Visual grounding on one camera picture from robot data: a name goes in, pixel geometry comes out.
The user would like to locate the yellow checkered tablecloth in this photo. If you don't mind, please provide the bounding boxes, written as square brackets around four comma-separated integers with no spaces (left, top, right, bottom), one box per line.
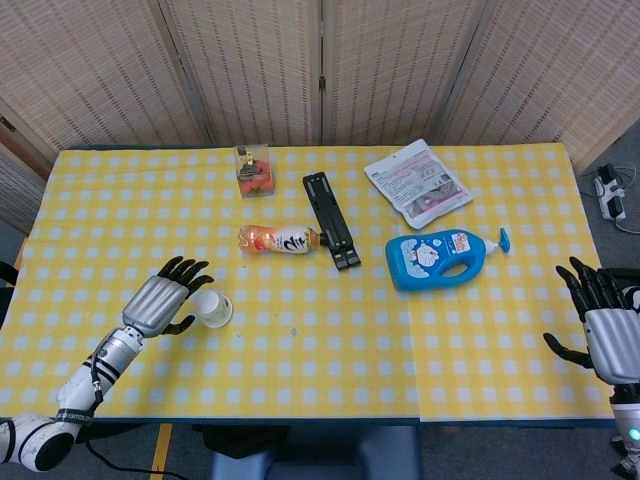
[0,142,620,427]

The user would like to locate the white cup blue flower print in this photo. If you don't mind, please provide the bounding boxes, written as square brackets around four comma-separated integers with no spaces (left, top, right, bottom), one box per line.
[202,294,235,330]

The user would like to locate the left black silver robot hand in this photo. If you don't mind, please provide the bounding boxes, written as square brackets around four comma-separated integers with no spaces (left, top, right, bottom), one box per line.
[121,256,216,339]

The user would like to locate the clear box with orange pieces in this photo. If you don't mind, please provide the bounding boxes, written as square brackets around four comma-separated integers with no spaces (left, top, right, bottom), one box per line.
[234,143,275,200]

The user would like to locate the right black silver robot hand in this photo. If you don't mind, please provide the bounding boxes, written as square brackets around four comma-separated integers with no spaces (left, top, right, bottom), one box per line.
[543,256,640,387]

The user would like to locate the black floor cable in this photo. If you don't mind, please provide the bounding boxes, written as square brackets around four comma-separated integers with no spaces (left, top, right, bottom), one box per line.
[82,434,166,476]

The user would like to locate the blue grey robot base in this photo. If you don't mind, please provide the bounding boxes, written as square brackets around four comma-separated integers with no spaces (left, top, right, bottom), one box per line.
[208,434,422,480]

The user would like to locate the black folding stand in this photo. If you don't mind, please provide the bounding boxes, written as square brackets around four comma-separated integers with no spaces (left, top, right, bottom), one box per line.
[301,172,362,272]

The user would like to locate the white printed plastic pouch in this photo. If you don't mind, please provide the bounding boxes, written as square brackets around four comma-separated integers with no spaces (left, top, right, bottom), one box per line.
[363,138,475,230]

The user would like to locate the woven folding screen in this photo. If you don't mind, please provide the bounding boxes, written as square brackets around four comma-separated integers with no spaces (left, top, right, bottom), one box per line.
[0,0,640,171]

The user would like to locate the white cup green fern print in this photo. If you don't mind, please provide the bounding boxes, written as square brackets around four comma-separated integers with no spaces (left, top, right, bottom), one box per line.
[191,289,232,329]

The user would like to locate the white power strip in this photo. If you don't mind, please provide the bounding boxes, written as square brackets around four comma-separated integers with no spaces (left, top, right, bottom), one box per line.
[593,163,629,222]

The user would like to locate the orange drink plastic bottle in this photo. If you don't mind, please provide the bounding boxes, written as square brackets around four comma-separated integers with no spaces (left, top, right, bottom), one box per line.
[237,223,329,256]

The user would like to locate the blue pump detergent bottle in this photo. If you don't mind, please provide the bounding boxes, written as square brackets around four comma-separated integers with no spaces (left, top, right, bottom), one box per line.
[384,225,512,293]

